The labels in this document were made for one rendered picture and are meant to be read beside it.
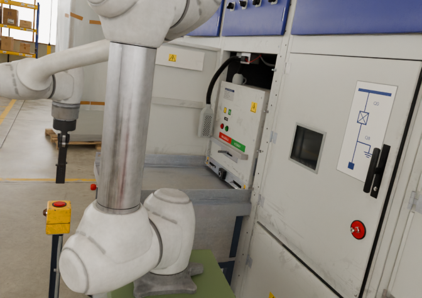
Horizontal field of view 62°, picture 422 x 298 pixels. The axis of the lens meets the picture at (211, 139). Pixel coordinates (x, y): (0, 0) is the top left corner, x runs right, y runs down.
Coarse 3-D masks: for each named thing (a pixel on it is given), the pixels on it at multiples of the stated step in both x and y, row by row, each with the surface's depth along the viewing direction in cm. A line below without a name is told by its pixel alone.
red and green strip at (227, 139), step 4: (220, 132) 207; (220, 136) 207; (224, 136) 203; (228, 136) 198; (224, 140) 202; (228, 140) 198; (232, 140) 194; (232, 144) 193; (236, 144) 189; (240, 144) 186; (240, 148) 186; (244, 148) 181
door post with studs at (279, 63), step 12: (288, 12) 154; (288, 24) 153; (288, 36) 153; (276, 60) 161; (276, 72) 160; (276, 84) 159; (276, 96) 159; (264, 132) 167; (264, 144) 165; (264, 156) 165; (252, 192) 173; (252, 204) 172; (252, 216) 171; (240, 276) 179; (240, 288) 179
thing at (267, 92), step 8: (248, 88) 181; (256, 88) 192; (264, 88) 208; (264, 96) 168; (264, 104) 169; (264, 112) 170; (264, 120) 171; (256, 136) 172; (256, 144) 173; (256, 152) 174; (248, 184) 177
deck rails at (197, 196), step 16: (96, 160) 196; (144, 160) 207; (160, 160) 211; (176, 160) 215; (192, 160) 219; (144, 192) 152; (192, 192) 161; (208, 192) 165; (224, 192) 168; (240, 192) 172
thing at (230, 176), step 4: (208, 156) 219; (212, 160) 213; (212, 164) 213; (216, 164) 208; (212, 168) 212; (216, 168) 208; (224, 168) 198; (216, 172) 207; (228, 172) 194; (228, 176) 194; (232, 176) 189; (236, 176) 188; (228, 180) 193; (232, 180) 189; (236, 180) 185; (240, 180) 182; (232, 184) 189; (236, 184) 185; (240, 184) 181; (244, 184) 177; (240, 188) 181; (248, 188) 174
